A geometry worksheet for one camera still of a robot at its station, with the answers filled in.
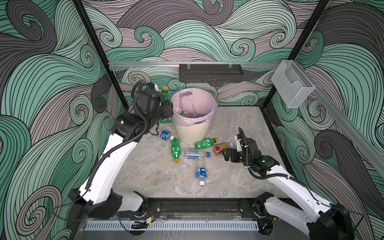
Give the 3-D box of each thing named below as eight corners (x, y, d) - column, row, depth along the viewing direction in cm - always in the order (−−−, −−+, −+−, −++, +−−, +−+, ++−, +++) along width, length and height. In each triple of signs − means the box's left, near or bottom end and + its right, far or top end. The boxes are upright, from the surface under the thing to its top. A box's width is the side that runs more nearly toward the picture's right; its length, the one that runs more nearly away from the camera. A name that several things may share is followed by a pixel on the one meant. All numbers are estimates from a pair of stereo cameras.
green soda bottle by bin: (195, 151, 96) (196, 147, 92) (194, 144, 99) (194, 140, 96) (218, 147, 98) (219, 143, 94) (215, 140, 101) (216, 136, 98)
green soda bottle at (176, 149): (173, 163, 90) (172, 160, 87) (170, 139, 102) (169, 135, 98) (182, 162, 91) (182, 158, 87) (178, 138, 103) (178, 134, 99)
